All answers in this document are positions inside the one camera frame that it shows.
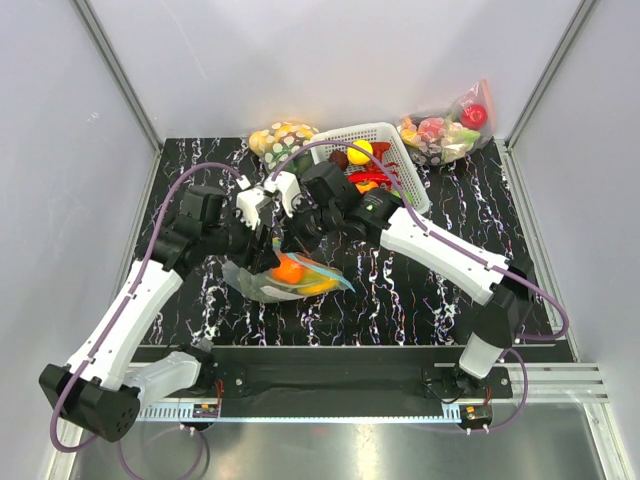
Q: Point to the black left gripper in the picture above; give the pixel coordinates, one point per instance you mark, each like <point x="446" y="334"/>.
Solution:
<point x="258" y="255"/>

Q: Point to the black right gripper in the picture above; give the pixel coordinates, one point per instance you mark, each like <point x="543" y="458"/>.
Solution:
<point x="293" y="236"/>

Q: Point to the clear blue-zip food bag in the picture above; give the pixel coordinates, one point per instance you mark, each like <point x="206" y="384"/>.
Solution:
<point x="313" y="272"/>

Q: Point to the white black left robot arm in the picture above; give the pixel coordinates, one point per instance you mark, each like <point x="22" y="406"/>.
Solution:
<point x="95" y="390"/>

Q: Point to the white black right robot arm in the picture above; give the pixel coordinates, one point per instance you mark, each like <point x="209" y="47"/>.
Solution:
<point x="324" y="201"/>

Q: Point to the green netted fake melon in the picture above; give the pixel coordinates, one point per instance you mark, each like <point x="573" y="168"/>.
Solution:
<point x="258" y="287"/>

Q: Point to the orange fake tomato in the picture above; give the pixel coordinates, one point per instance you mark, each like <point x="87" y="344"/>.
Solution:
<point x="289" y="272"/>

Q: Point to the orange fake persimmon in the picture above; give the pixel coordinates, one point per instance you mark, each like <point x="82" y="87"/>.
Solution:
<point x="364" y="187"/>

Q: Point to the dark brown fake passionfruit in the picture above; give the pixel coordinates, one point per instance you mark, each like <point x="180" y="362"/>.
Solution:
<point x="340" y="159"/>

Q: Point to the red fake chili pepper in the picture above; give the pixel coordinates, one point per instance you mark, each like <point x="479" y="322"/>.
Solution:
<point x="366" y="176"/>

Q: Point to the yellow fake pear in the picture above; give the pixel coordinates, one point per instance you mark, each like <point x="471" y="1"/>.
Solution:
<point x="360" y="153"/>

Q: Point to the white-dotted clear food bag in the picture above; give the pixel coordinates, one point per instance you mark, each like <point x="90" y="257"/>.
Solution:
<point x="274" y="144"/>

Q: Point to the red fake lobster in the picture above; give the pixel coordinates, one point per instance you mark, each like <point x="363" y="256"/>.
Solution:
<point x="379" y="149"/>

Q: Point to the pink-dotted clear food bag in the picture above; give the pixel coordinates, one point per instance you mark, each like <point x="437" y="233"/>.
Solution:
<point x="436" y="137"/>

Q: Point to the red fake apple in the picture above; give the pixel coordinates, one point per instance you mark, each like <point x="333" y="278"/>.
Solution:
<point x="474" y="117"/>

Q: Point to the white perforated plastic basket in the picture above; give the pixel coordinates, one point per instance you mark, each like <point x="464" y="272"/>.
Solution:
<point x="412" y="186"/>

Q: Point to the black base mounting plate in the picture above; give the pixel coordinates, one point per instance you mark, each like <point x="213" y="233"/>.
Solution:
<point x="364" y="379"/>

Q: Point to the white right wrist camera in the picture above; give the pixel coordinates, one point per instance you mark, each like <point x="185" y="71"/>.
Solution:
<point x="285" y="186"/>

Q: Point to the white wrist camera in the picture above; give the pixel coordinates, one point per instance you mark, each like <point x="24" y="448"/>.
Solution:
<point x="285" y="186"/>
<point x="256" y="206"/>

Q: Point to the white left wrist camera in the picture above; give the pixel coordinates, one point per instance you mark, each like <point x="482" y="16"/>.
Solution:
<point x="256" y="206"/>

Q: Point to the white slotted cable duct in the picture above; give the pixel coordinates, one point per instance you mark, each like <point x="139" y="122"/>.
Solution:
<point x="201" y="412"/>

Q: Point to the aluminium frame rail left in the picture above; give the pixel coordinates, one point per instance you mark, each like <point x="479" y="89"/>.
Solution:
<point x="61" y="463"/>

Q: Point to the aluminium frame rail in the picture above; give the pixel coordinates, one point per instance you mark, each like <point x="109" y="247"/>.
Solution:
<point x="575" y="141"/>
<point x="61" y="463"/>

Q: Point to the aluminium frame rail right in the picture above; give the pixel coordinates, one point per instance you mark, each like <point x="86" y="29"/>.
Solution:
<point x="575" y="141"/>

